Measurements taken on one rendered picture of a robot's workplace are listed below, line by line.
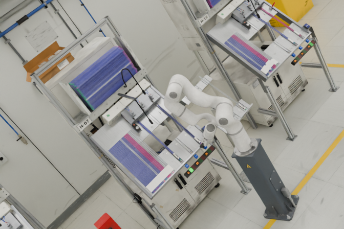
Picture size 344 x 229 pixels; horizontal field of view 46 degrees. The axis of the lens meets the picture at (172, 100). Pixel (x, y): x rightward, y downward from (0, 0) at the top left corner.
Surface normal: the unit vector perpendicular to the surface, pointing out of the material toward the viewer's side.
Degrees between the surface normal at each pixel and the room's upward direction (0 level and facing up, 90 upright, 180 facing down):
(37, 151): 90
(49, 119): 90
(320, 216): 0
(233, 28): 45
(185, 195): 90
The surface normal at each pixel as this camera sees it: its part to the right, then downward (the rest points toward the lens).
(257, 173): -0.47, 0.66
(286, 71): 0.53, 0.13
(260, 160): 0.73, -0.09
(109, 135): 0.02, -0.44
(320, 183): -0.50, -0.75
